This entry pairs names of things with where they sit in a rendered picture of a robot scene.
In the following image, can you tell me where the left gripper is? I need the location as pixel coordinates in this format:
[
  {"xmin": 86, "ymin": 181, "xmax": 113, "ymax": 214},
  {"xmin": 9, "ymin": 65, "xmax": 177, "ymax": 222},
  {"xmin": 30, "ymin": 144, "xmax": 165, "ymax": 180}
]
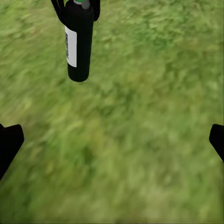
[{"xmin": 51, "ymin": 0, "xmax": 100, "ymax": 26}]

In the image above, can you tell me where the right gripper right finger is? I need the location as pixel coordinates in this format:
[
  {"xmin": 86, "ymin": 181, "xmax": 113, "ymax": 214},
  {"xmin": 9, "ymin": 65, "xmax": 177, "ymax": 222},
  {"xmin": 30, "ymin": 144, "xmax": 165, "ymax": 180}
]
[{"xmin": 209, "ymin": 124, "xmax": 224, "ymax": 161}]

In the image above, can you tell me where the pesticide atomizer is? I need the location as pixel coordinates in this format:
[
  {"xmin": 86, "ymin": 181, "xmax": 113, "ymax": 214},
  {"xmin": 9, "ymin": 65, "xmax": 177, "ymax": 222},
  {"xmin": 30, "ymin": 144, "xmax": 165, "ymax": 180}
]
[{"xmin": 65, "ymin": 0, "xmax": 94, "ymax": 82}]

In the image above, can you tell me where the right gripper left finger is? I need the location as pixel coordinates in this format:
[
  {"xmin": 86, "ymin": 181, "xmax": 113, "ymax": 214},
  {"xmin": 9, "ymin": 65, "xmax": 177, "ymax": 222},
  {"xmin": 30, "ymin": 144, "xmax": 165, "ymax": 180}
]
[{"xmin": 0, "ymin": 124, "xmax": 24, "ymax": 180}]

